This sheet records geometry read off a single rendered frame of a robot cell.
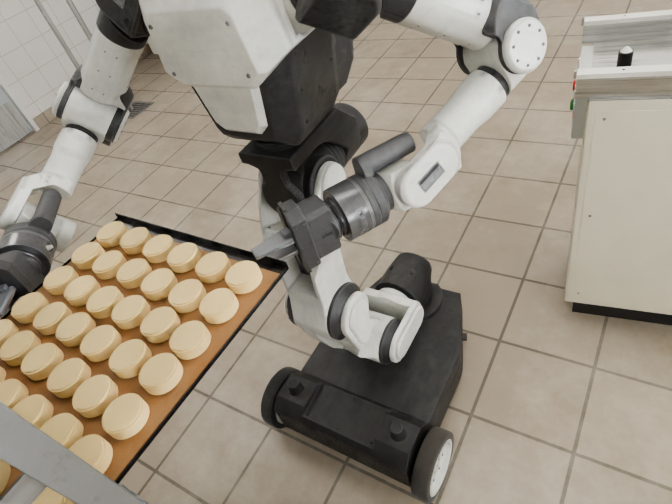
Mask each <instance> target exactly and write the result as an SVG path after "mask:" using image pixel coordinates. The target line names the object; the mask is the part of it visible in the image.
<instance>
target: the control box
mask: <svg viewBox="0 0 672 504"><path fill-rule="evenodd" d="M580 51H581V53H580V55H579V63H578V69H585V68H592V61H593V51H594V45H592V46H582V47H581V50H580ZM588 100H589V98H574V104H573V115H572V129H571V134H570V135H571V138H572V139H583V136H584V128H585V119H586V109H587V103H588Z"/></svg>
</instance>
